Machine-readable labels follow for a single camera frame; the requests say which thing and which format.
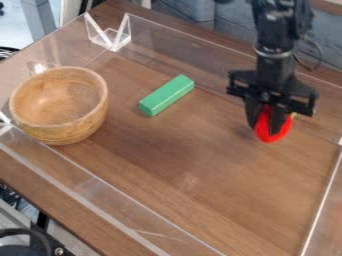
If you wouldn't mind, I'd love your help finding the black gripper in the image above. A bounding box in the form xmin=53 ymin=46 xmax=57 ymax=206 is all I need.
xmin=227 ymin=56 xmax=319 ymax=135

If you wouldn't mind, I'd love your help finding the red fruit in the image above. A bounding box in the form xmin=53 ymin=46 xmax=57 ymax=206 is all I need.
xmin=252 ymin=104 xmax=298 ymax=144

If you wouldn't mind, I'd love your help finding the wooden bowl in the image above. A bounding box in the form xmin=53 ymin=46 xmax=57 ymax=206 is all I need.
xmin=8 ymin=66 xmax=108 ymax=145

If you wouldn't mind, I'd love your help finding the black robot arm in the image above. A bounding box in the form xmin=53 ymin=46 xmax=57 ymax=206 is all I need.
xmin=226 ymin=0 xmax=319 ymax=136

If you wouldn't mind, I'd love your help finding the green rectangular block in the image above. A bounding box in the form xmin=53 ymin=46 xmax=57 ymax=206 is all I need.
xmin=139 ymin=74 xmax=195 ymax=117

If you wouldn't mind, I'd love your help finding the black table clamp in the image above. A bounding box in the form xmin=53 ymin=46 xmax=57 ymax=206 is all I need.
xmin=29 ymin=213 xmax=76 ymax=256

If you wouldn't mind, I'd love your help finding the clear acrylic corner bracket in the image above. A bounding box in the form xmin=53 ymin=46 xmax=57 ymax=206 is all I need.
xmin=84 ymin=12 xmax=131 ymax=52

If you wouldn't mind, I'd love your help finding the black cable loop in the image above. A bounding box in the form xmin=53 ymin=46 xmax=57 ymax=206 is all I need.
xmin=0 ymin=227 xmax=52 ymax=256

